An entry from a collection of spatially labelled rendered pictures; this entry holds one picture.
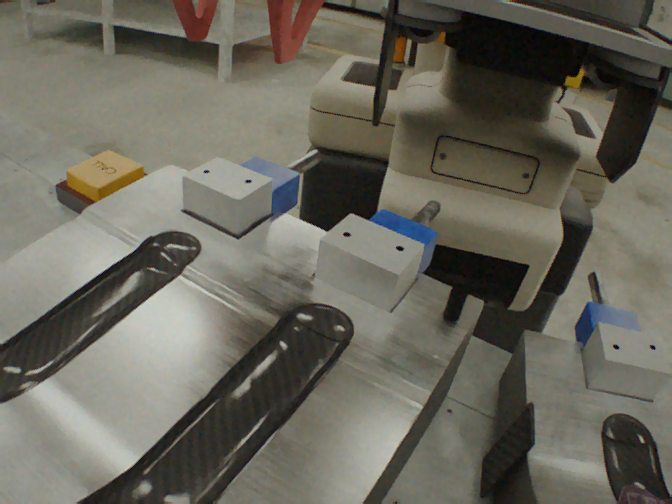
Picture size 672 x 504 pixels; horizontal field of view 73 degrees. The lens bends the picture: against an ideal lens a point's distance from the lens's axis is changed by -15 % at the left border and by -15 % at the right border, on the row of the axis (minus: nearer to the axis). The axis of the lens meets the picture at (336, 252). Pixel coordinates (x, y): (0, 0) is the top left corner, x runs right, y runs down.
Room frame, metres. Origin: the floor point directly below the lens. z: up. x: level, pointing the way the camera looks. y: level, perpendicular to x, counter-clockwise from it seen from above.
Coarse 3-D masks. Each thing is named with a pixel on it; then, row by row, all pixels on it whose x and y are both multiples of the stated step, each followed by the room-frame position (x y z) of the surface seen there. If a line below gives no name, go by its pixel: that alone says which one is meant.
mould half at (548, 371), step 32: (544, 352) 0.24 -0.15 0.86; (576, 352) 0.24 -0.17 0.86; (512, 384) 0.23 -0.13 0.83; (544, 384) 0.21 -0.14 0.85; (576, 384) 0.21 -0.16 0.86; (512, 416) 0.20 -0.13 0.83; (544, 416) 0.18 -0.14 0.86; (576, 416) 0.19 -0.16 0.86; (608, 416) 0.19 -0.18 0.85; (640, 416) 0.19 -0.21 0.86; (544, 448) 0.16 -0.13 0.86; (576, 448) 0.16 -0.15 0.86; (512, 480) 0.15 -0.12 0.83; (544, 480) 0.14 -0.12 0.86; (576, 480) 0.14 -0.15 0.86
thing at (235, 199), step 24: (216, 168) 0.31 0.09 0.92; (240, 168) 0.31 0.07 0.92; (264, 168) 0.34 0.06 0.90; (288, 168) 0.36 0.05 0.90; (192, 192) 0.29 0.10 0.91; (216, 192) 0.28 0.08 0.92; (240, 192) 0.28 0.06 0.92; (264, 192) 0.29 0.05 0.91; (288, 192) 0.33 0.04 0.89; (192, 216) 0.29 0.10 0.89; (216, 216) 0.28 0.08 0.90; (240, 216) 0.27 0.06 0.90; (264, 216) 0.30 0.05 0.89
